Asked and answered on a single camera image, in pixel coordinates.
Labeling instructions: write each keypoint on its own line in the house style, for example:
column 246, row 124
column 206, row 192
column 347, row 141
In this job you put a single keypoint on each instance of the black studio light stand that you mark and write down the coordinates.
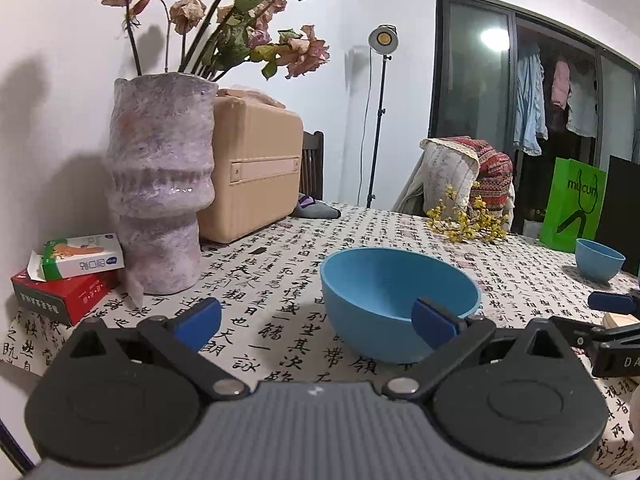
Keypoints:
column 383, row 39

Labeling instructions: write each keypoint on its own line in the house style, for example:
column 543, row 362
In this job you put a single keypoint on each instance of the yellow flower branch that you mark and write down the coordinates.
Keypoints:
column 465, row 225

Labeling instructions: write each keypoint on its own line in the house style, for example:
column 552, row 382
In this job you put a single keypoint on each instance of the pink beige hard case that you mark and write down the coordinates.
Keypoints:
column 250, row 185

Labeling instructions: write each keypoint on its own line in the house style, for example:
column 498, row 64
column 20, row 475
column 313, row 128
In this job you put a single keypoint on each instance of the red patterned cloth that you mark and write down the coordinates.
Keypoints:
column 495, row 170

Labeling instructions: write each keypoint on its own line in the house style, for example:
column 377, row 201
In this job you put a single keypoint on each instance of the green paper bag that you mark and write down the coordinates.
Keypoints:
column 565, row 210

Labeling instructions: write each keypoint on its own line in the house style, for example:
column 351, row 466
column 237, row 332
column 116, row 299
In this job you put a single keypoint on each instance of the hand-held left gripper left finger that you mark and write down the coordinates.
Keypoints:
column 200, row 320

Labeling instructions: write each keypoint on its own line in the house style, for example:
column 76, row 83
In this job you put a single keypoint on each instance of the black panel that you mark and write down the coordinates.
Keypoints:
column 622, row 210

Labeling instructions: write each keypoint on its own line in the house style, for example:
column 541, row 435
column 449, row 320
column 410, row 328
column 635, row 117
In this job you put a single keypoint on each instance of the beige coat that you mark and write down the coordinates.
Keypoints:
column 412, row 195

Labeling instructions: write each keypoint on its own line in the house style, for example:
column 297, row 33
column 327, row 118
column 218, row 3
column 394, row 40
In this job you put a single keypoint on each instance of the dark framed glass door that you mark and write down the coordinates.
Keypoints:
column 475, row 85

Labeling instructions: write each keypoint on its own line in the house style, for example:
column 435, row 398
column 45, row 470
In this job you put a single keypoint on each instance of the mottled purple ceramic vase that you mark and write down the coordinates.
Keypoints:
column 160, row 185

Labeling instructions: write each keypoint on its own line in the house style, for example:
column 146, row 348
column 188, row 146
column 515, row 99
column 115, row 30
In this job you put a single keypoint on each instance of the grey purple pouch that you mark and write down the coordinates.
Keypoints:
column 320, row 210

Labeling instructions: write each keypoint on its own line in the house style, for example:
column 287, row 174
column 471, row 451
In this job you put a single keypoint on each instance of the green white box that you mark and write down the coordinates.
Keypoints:
column 80, row 260

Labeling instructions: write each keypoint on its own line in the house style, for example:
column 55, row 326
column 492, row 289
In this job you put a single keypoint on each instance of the hanging white shirt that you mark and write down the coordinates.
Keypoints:
column 582, row 110

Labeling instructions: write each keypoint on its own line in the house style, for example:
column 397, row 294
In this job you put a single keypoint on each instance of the dark wooden chair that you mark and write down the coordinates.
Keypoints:
column 311, row 165

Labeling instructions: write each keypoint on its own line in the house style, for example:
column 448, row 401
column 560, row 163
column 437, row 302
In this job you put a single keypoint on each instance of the hanging blue shirt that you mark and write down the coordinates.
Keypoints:
column 530, row 105

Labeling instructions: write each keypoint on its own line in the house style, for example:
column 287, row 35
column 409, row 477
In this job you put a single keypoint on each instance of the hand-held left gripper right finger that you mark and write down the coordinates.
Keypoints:
column 435, row 322

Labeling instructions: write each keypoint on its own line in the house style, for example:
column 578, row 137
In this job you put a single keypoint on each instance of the blue bowl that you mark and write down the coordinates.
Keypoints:
column 597, row 265
column 380, row 285

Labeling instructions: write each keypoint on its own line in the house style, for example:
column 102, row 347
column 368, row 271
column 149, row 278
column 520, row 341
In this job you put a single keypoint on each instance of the hanging pink garment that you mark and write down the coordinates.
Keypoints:
column 560, row 85

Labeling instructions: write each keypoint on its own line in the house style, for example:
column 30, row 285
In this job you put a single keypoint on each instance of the red box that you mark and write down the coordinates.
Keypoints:
column 70, row 300

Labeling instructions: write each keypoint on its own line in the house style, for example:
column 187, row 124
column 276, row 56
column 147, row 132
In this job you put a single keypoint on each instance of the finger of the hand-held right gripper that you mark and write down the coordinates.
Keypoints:
column 610, row 304
column 585, row 332

